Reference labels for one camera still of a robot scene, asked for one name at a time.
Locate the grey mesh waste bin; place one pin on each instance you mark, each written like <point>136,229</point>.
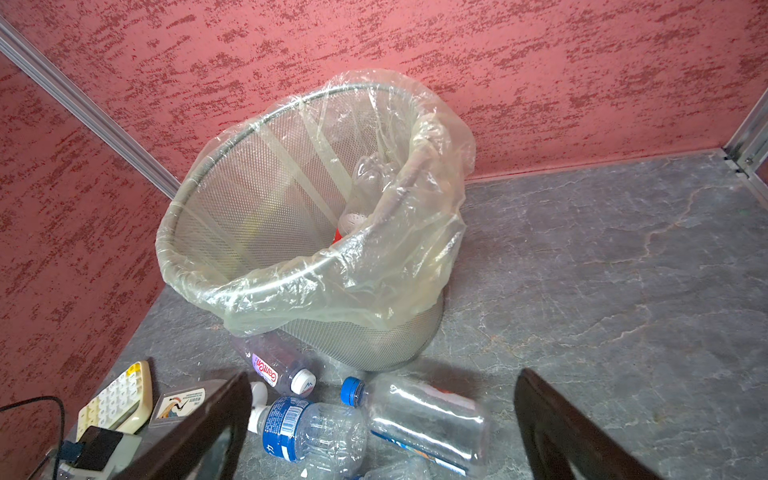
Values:
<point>360,336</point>

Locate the red cap clear bottle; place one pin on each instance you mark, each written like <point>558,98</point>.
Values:
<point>372,174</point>

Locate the beige calculator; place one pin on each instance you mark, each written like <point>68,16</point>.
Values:
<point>124,405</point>

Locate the green label small bottle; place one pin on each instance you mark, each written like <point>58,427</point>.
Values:
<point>259,393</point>

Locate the clear plastic bin liner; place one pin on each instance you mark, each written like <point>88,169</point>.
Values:
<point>336,240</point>

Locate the blue cap flat bottle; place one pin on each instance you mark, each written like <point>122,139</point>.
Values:
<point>448,429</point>

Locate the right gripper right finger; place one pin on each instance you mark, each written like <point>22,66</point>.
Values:
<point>560,440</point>

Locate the purple label clear bottle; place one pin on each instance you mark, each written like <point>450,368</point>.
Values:
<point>278,362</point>

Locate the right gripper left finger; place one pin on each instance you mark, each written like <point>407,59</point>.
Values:
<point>206,445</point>

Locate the blue label bottle white cap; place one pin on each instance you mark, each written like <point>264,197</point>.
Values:
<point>330,438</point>

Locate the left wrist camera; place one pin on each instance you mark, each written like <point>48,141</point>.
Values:
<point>99,454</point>

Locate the blue label crushed bottle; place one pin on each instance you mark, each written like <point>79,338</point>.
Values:
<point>411,468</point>

